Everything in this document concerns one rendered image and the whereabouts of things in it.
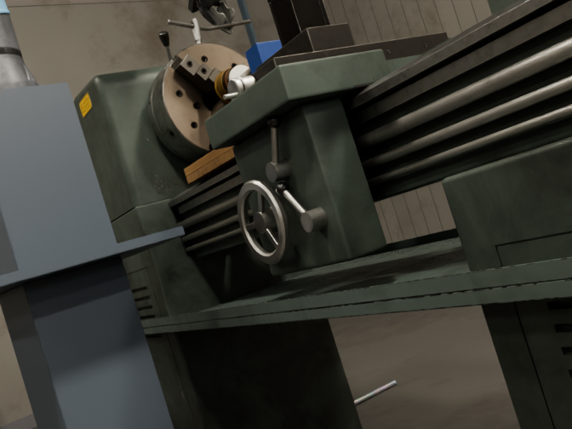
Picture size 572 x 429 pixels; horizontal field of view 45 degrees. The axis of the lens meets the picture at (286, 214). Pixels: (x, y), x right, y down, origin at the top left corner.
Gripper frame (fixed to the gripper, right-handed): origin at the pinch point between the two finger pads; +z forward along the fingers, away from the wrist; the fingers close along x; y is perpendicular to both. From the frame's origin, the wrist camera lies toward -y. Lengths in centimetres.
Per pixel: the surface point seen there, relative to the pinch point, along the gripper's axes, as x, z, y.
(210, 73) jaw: -24.2, 10.0, 17.6
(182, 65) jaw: -28.5, 4.4, 15.0
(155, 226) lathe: -52, 36, -4
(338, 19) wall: 275, -3, -254
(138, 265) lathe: -58, 43, -16
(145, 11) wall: 156, -87, -304
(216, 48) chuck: -14.0, 4.2, 11.0
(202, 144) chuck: -34.3, 24.0, 11.1
